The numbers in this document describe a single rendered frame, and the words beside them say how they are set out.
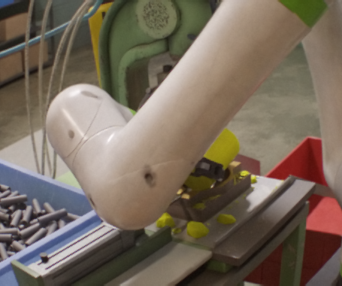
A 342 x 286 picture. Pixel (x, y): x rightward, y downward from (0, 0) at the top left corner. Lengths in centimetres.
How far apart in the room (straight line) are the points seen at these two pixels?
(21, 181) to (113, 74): 31
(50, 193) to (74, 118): 41
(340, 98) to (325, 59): 7
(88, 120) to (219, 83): 19
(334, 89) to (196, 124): 29
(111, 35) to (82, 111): 37
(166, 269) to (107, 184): 25
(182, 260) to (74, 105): 31
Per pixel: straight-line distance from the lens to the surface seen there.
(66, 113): 80
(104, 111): 80
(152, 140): 71
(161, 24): 100
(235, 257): 95
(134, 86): 114
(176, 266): 94
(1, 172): 133
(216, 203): 108
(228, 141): 111
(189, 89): 69
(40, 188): 120
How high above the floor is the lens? 151
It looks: 21 degrees down
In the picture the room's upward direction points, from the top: 6 degrees counter-clockwise
